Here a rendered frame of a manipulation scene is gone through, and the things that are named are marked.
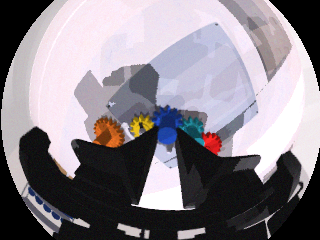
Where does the orange gear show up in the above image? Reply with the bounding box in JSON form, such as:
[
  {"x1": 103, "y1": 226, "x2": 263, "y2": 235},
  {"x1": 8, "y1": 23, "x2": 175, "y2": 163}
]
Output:
[{"x1": 93, "y1": 117, "x2": 125, "y2": 148}]

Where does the red gear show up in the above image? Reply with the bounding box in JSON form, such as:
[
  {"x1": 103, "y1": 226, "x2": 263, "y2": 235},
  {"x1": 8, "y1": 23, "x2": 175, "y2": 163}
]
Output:
[{"x1": 201, "y1": 132, "x2": 221, "y2": 156}]

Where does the teal gear with tall hub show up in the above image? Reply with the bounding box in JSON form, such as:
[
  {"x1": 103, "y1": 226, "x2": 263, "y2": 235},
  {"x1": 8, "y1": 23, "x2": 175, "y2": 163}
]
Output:
[{"x1": 179, "y1": 116, "x2": 204, "y2": 147}]

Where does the blue gear with tall hub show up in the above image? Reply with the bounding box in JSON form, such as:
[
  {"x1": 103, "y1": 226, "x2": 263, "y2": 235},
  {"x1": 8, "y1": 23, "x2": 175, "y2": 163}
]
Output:
[{"x1": 151, "y1": 105, "x2": 183, "y2": 144}]

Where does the yellow gear with black stripe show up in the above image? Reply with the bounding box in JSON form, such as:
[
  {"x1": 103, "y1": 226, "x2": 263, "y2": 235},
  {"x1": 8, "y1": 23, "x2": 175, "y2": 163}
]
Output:
[{"x1": 129, "y1": 116, "x2": 153, "y2": 137}]

